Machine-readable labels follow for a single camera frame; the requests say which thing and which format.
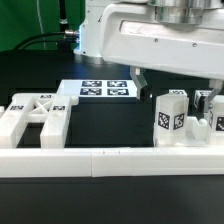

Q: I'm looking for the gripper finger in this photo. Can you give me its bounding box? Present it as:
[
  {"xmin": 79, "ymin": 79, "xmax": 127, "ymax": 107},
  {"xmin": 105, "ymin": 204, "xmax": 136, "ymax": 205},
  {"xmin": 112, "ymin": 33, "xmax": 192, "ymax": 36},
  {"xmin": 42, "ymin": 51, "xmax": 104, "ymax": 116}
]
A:
[{"xmin": 203, "ymin": 79, "xmax": 223, "ymax": 113}]

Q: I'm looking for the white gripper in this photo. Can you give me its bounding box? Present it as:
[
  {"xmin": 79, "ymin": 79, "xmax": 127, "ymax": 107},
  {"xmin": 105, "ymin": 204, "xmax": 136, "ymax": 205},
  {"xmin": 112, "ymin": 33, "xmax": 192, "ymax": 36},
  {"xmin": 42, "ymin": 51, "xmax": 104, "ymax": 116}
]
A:
[{"xmin": 100, "ymin": 0, "xmax": 224, "ymax": 100}]

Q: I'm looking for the white chair seat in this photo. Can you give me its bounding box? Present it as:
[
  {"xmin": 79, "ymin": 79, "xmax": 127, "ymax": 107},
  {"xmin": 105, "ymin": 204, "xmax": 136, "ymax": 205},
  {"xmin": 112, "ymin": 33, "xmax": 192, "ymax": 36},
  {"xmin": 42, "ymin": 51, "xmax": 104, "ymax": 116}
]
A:
[{"xmin": 153, "ymin": 115, "xmax": 224, "ymax": 148}]

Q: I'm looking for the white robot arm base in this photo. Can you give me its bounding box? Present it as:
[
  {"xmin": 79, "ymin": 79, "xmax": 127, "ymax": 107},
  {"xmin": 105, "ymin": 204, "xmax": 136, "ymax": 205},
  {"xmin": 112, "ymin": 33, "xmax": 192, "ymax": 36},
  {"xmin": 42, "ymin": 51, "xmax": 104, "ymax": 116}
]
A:
[{"xmin": 74, "ymin": 0, "xmax": 113, "ymax": 64}]

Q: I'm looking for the white tagged cube right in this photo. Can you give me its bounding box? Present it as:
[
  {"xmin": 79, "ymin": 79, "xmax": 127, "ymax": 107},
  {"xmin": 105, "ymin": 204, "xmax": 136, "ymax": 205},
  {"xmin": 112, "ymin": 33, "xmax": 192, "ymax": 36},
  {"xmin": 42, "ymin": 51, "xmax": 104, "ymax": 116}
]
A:
[{"xmin": 194, "ymin": 90, "xmax": 211, "ymax": 109}]

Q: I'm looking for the white tagged cube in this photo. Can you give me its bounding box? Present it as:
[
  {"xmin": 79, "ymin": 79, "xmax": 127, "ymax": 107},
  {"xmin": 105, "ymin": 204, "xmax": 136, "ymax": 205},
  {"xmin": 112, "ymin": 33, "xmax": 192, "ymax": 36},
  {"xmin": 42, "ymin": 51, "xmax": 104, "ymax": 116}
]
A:
[
  {"xmin": 169, "ymin": 89, "xmax": 187, "ymax": 97},
  {"xmin": 194, "ymin": 90, "xmax": 211, "ymax": 109}
]

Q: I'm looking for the white tagged cube left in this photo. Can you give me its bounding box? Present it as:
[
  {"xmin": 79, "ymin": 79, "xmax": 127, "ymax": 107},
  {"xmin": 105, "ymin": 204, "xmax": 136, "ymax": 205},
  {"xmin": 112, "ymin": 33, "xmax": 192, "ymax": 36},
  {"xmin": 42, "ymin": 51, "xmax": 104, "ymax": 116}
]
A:
[{"xmin": 169, "ymin": 89, "xmax": 187, "ymax": 97}]

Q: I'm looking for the white U-shaped obstacle fence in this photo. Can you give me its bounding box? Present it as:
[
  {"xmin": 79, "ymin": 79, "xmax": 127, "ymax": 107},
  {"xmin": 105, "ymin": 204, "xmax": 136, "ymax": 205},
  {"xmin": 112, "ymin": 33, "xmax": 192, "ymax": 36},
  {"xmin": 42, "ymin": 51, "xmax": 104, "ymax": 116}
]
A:
[{"xmin": 0, "ymin": 106, "xmax": 224, "ymax": 179}]

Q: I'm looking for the white marker base plate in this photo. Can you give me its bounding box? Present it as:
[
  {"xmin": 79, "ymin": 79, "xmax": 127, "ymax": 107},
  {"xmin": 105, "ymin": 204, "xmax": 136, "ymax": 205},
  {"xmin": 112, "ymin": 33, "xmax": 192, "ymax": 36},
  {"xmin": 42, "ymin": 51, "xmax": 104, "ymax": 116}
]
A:
[{"xmin": 57, "ymin": 79, "xmax": 137, "ymax": 98}]

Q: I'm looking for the black cable bundle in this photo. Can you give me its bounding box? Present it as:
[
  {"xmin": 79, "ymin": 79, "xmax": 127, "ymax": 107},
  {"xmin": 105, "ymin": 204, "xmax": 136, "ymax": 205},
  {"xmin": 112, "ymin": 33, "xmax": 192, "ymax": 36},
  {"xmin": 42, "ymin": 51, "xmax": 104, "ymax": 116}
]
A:
[{"xmin": 13, "ymin": 0, "xmax": 81, "ymax": 52}]

